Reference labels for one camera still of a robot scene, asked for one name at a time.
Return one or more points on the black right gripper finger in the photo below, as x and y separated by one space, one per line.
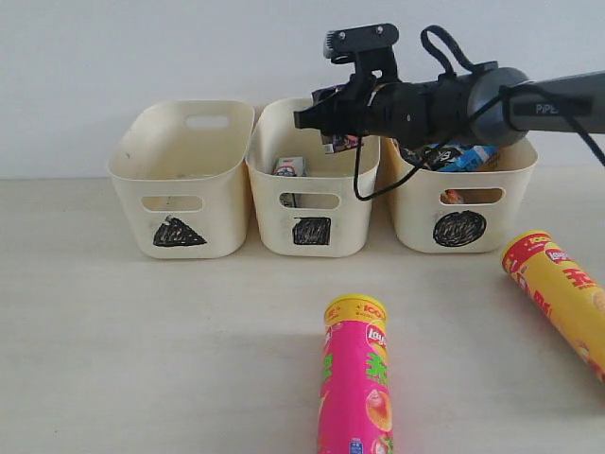
324 97
317 118

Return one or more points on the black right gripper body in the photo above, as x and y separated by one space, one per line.
367 105

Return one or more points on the purple drink carton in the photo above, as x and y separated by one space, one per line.
337 143

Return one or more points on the white blue milk carton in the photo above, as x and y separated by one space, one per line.
290 167

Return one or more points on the black orange snack bag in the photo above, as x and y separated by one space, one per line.
415 157

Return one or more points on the blue noodle snack bag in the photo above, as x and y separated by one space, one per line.
457 157

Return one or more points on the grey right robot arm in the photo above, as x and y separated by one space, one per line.
497 108

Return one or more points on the cream bin with square mark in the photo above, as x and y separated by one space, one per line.
318 214

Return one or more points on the cream bin with triangle mark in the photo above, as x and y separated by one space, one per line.
180 175

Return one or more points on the cream bin with circle mark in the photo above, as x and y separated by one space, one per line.
463 212

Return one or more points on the yellow Lays chips can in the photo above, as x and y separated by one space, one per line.
571 299

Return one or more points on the pink Lays chips can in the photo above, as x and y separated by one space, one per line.
355 408

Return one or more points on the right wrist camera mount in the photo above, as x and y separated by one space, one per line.
368 48

